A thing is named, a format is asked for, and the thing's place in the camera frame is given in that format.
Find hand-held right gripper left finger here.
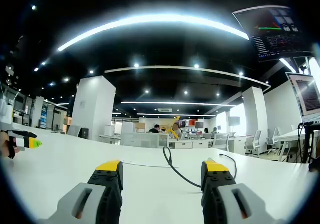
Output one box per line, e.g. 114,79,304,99
37,159,125,224

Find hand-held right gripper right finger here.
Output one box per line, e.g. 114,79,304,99
201,158,286,224

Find black data cable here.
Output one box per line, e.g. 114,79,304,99
162,145,238,188

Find white desk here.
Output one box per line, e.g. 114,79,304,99
0,122,320,224

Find white desk partition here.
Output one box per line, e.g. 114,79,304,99
120,132,170,149

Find person's left hand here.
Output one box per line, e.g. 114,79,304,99
0,131,21,159

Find white office chair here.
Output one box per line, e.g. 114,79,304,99
244,130,263,157
265,127,281,155

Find monitor on floor stand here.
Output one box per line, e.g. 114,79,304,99
228,116,242,136

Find white side table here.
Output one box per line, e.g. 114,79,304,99
274,128,320,163

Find white-framed monitor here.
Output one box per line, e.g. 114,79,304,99
285,72,320,125

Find dark monitor screen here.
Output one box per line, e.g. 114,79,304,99
231,5,316,63

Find long curved ceiling lamp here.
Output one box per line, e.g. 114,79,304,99
57,13,250,52

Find black hanging cables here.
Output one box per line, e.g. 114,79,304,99
296,121,316,163

